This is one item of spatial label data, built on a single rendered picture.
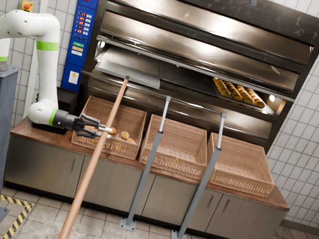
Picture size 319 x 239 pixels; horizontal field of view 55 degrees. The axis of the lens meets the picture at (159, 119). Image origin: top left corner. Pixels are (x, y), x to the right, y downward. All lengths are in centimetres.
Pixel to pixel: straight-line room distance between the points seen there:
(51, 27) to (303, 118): 241
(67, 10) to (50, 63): 118
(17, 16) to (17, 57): 149
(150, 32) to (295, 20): 122
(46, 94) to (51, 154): 99
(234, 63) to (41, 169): 188
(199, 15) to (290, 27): 79
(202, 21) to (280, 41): 70
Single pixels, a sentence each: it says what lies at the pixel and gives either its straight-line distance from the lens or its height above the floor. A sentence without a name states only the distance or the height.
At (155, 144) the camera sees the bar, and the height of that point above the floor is 84.
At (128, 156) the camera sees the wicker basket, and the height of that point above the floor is 60.
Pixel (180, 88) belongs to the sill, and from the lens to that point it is 284.
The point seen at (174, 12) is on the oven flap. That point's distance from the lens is 271.
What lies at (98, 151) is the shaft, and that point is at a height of 117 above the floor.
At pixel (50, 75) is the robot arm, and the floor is 134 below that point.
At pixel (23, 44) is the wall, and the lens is 300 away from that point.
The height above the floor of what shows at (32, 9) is 145.
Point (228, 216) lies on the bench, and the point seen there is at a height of 33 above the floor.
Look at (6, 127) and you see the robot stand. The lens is 228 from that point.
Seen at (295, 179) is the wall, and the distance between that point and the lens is 354.
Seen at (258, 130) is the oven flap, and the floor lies 100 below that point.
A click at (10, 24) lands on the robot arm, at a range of 159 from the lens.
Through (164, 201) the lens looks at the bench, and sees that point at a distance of 274.
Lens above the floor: 191
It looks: 22 degrees down
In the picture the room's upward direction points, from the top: 19 degrees clockwise
